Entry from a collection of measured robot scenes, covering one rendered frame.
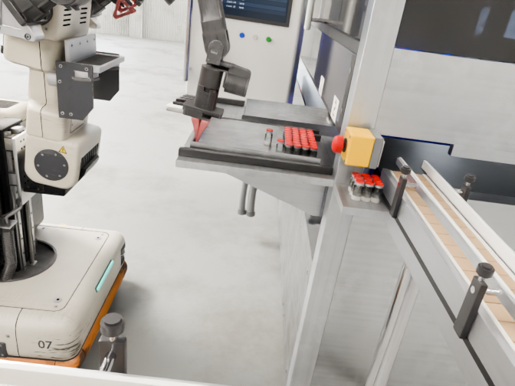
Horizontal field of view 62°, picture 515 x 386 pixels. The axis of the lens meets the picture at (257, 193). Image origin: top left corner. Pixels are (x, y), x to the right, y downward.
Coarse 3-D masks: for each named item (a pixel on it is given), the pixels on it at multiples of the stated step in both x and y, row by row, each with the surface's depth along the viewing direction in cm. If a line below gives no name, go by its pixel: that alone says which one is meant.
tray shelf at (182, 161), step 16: (224, 112) 156; (240, 112) 159; (320, 144) 135; (176, 160) 108; (192, 160) 109; (208, 160) 110; (320, 160) 121; (256, 176) 109; (272, 176) 109; (288, 176) 109; (304, 176) 109; (320, 176) 110
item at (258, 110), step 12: (252, 108) 166; (264, 108) 167; (276, 108) 167; (288, 108) 166; (300, 108) 166; (312, 108) 166; (252, 120) 143; (264, 120) 143; (276, 120) 142; (288, 120) 143; (300, 120) 158; (312, 120) 160; (324, 120) 162; (324, 132) 144; (336, 132) 144
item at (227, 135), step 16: (208, 128) 135; (224, 128) 135; (240, 128) 135; (256, 128) 135; (272, 128) 135; (192, 144) 111; (208, 144) 111; (224, 144) 122; (240, 144) 124; (256, 144) 126; (272, 144) 128; (288, 160) 112; (304, 160) 112
